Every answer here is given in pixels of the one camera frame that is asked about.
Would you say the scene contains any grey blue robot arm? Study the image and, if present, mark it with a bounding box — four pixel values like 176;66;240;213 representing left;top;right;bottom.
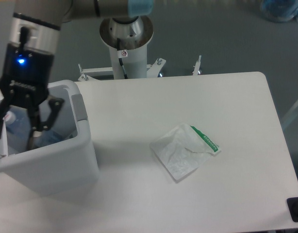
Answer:
0;0;153;150

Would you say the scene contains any white green plastic bag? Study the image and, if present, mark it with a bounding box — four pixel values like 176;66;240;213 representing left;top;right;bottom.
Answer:
149;123;221;182

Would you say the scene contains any blue plastic bag on floor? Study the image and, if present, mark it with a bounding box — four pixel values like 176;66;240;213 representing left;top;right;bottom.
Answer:
260;0;298;23

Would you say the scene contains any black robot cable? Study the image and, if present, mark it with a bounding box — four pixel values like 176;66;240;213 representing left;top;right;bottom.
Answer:
116;37;129;80

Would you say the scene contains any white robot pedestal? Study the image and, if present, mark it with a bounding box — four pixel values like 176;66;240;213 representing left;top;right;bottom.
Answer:
99;16;153;80

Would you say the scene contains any white trash can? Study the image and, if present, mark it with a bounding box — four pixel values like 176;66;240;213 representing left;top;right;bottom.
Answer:
0;80;99;196

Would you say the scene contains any black device at table edge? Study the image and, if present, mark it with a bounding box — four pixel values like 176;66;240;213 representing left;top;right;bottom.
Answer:
287;197;298;222

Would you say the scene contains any white frame at right edge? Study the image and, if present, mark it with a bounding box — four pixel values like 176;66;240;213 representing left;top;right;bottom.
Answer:
281;99;298;130

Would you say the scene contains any white pedestal base frame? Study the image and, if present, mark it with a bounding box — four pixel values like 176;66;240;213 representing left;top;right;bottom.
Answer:
77;54;203;82

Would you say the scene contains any crushed clear plastic bottle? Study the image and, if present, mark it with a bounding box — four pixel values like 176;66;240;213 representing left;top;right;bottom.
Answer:
5;107;63;154

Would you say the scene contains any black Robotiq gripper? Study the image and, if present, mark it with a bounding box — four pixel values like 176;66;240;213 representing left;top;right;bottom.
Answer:
0;43;65;150

